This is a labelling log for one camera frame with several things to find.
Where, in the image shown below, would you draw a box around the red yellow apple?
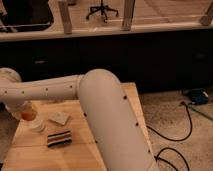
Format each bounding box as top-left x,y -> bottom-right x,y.
21,112 -> 33,121

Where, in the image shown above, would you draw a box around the black office chair base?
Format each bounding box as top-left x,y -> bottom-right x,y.
86,1 -> 119,22

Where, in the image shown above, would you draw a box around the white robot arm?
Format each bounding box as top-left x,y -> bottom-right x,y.
0,68 -> 159,171

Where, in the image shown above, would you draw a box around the wooden post left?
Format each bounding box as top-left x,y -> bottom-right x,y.
58,0 -> 72,34

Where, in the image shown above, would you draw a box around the dark cabinet upper left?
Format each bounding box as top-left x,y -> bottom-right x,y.
0,0 -> 54,32

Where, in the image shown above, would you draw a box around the wooden post middle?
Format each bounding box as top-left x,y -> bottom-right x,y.
122,0 -> 135,31

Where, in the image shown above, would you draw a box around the blue black floor device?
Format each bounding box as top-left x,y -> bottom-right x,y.
181,88 -> 209,105

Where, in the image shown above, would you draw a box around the black floor cable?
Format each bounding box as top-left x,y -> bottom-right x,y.
146,101 -> 194,171

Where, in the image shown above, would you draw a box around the wooden post right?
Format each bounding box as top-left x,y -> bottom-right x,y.
200,1 -> 213,26

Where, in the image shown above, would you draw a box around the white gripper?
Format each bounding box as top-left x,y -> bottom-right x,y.
5,101 -> 38,120

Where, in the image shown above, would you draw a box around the wooden post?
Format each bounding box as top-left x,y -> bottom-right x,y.
122,0 -> 135,31
58,0 -> 72,34
200,1 -> 213,26

